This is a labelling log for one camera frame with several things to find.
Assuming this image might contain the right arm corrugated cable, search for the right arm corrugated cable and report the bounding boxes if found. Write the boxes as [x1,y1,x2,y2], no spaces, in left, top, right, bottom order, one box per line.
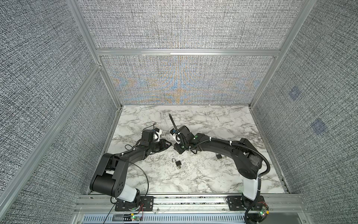
[168,113,271,224]

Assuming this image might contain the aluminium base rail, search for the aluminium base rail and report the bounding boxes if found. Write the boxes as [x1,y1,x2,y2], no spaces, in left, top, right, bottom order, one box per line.
[74,193,308,214]

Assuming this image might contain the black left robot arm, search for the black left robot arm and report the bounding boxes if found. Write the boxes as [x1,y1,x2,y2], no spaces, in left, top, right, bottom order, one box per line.
[89,128,172,204]

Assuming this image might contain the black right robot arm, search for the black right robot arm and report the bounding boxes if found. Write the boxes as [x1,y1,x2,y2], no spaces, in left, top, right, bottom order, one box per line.
[170,126,270,209]

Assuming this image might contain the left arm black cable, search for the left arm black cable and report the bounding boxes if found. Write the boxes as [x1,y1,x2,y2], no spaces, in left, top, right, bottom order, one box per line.
[102,161,150,224]

